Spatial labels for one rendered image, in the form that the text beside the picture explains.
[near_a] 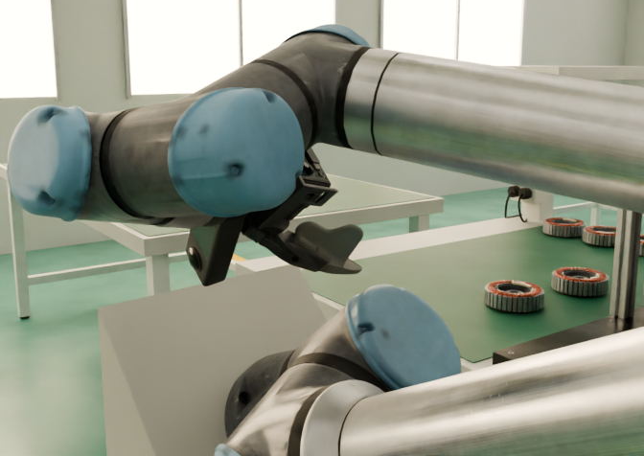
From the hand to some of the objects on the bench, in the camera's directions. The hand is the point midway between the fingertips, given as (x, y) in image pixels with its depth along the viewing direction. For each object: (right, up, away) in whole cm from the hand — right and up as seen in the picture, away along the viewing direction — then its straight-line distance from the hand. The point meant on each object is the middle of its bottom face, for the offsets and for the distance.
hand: (322, 215), depth 78 cm
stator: (+37, -18, +68) cm, 80 cm away
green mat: (+45, -13, +91) cm, 103 cm away
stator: (+53, -16, +78) cm, 96 cm away
